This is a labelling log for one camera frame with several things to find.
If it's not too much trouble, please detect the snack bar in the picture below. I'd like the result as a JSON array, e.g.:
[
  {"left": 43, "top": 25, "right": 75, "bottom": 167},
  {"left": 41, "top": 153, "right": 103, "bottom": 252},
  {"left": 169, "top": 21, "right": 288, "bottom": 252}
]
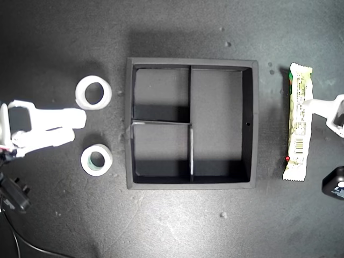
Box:
[{"left": 282, "top": 62, "right": 313, "bottom": 182}]

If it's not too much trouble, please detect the white tape roll green core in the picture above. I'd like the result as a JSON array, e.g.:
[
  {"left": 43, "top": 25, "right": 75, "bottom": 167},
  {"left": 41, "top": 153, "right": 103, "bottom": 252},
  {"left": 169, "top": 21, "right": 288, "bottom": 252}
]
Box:
[{"left": 80, "top": 144, "right": 113, "bottom": 177}]

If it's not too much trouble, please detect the black tray with wells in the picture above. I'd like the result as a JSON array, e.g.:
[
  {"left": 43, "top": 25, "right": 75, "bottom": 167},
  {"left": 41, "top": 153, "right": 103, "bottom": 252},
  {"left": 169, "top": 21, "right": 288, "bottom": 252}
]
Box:
[{"left": 125, "top": 57, "right": 259, "bottom": 191}]

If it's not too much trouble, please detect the black camera cable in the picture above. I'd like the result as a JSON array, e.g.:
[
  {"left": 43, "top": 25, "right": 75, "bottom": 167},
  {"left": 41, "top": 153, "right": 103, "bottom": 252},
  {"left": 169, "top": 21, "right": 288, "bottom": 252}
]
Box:
[{"left": 0, "top": 209, "right": 70, "bottom": 258}]

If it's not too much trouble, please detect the thin black cable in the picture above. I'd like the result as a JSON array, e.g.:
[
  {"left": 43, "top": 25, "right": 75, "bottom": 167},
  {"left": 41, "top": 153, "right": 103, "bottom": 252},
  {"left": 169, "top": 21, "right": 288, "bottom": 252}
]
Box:
[{"left": 0, "top": 212, "right": 22, "bottom": 258}]

